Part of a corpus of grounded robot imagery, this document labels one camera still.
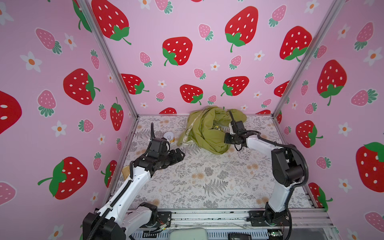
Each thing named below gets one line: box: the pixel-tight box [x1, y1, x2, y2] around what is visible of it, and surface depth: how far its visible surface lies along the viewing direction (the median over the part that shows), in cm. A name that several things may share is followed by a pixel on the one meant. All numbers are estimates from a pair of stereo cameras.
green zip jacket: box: [177, 106, 247, 155], surface depth 106 cm
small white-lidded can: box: [163, 131, 175, 143], surface depth 103 cm
